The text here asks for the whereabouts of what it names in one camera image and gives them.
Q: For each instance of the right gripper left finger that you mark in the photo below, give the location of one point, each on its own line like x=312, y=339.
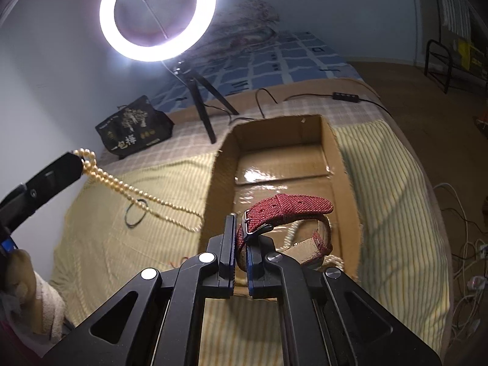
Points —
x=157, y=317

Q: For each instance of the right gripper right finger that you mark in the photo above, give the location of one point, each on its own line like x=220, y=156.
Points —
x=326, y=318

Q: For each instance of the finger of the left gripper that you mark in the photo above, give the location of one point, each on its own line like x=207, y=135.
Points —
x=53, y=179

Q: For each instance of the thin dark bangle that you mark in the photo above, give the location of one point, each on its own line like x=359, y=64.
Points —
x=135, y=213

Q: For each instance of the red strap wristwatch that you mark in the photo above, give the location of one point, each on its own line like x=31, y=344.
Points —
x=282, y=209

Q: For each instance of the gloved left hand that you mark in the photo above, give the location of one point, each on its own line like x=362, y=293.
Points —
x=30, y=308

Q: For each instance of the yellow striped blanket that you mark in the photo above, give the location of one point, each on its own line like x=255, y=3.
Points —
x=404, y=259

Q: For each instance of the black printed snack bag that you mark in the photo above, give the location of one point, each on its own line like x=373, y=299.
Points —
x=134, y=127

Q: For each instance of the open cardboard box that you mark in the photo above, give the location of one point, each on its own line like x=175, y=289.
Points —
x=291, y=155

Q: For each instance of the folded floral quilt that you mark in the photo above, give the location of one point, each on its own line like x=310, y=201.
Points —
x=247, y=24

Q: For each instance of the blue patterned bed sheet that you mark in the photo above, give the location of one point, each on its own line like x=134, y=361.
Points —
x=291, y=57

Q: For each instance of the yellow black box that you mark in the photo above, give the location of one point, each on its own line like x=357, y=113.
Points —
x=472, y=59

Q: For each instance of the white striped hanging towel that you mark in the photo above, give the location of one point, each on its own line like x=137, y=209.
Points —
x=456, y=16

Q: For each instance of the black clothes rack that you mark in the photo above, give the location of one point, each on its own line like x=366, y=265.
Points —
x=441, y=54

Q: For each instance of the white ring light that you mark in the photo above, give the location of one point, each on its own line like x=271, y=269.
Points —
x=154, y=30

